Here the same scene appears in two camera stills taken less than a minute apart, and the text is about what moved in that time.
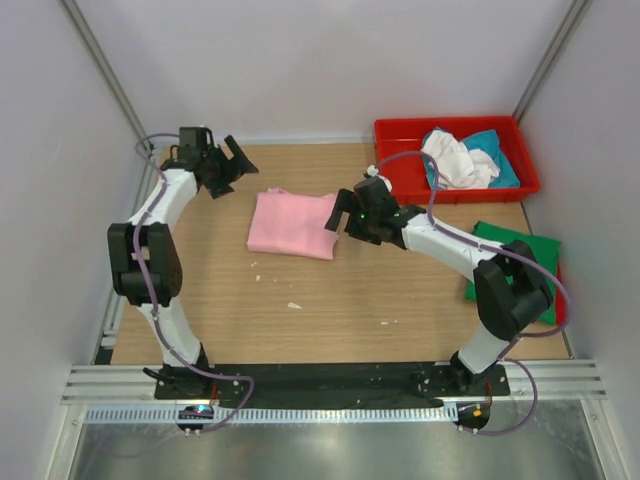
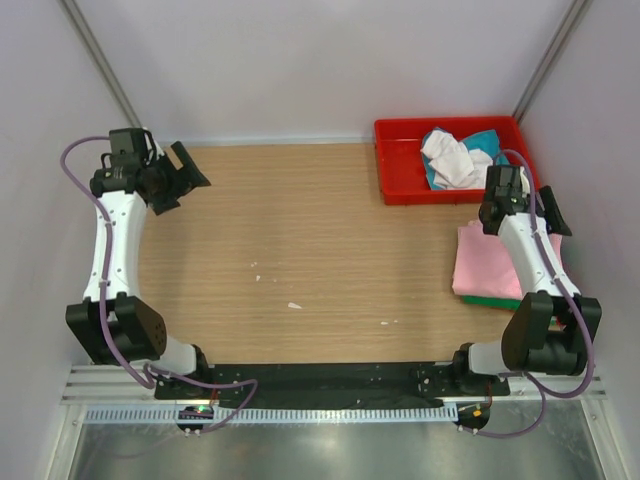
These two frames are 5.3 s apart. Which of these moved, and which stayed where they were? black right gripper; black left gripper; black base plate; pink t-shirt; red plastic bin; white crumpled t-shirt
Moved: black left gripper; pink t-shirt; black right gripper
Stayed: black base plate; white crumpled t-shirt; red plastic bin
